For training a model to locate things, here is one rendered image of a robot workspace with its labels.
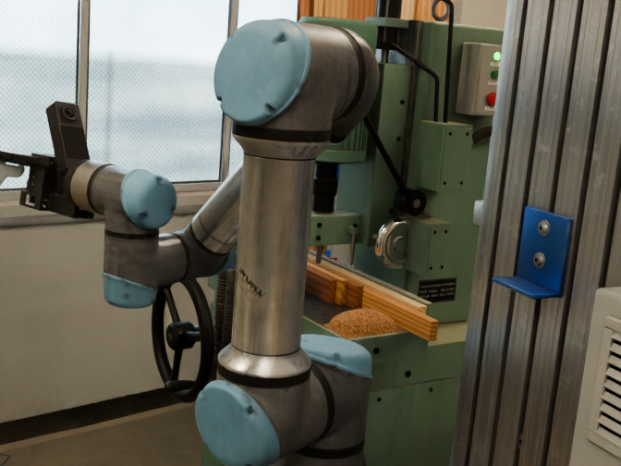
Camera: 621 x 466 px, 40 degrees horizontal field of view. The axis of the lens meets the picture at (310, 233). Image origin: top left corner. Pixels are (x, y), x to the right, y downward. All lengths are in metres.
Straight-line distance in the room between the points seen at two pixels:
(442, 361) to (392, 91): 0.63
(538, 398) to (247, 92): 0.48
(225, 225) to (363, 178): 0.81
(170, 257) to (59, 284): 1.89
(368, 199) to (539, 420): 1.05
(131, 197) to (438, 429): 1.16
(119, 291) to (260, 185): 0.32
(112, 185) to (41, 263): 1.88
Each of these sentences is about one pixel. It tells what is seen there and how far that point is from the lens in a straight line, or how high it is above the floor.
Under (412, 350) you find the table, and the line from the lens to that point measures 1.76.
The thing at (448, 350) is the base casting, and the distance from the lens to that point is 2.04.
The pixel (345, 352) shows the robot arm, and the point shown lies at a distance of 1.14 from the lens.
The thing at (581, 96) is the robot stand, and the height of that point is 1.41.
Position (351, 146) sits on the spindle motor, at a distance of 1.90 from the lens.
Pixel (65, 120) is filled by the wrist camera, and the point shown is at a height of 1.30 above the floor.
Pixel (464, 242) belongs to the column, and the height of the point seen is 1.01.
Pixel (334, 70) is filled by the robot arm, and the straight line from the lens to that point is 0.98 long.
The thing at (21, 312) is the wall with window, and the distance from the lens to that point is 3.09.
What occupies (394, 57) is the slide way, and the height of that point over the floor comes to 1.43.
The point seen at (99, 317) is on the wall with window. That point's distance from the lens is 3.22.
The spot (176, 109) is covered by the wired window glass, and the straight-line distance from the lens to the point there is 3.30.
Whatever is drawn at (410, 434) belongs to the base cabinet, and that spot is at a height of 0.59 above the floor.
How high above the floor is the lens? 1.43
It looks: 12 degrees down
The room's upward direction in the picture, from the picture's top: 5 degrees clockwise
